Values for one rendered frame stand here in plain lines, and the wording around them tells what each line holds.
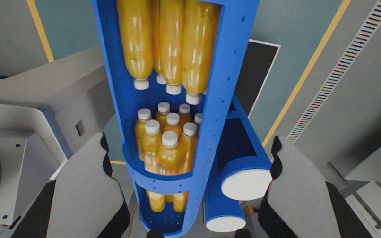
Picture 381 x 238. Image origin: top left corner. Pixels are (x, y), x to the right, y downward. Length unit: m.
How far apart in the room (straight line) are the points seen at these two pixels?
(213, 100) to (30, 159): 0.49
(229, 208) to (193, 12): 1.12
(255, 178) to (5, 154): 0.86
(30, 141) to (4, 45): 1.80
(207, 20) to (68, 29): 1.59
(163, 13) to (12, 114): 0.44
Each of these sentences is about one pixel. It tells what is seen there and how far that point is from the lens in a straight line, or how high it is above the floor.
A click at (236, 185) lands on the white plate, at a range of 0.81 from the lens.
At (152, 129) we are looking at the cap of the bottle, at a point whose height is 1.13.
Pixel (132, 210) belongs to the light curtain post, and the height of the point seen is 0.92.
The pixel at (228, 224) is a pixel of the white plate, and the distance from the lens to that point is 1.27.
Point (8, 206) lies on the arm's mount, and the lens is 0.58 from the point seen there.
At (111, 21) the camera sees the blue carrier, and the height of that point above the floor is 1.07.
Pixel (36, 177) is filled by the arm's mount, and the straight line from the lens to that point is 0.59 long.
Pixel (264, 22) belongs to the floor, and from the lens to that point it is 1.55.
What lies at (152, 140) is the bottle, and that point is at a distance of 0.42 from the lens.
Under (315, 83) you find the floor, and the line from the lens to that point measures 2.00.
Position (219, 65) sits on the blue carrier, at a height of 1.21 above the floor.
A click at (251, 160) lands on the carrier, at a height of 0.99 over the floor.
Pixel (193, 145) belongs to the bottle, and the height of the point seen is 1.13.
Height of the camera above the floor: 1.43
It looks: 54 degrees down
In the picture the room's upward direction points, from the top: 179 degrees counter-clockwise
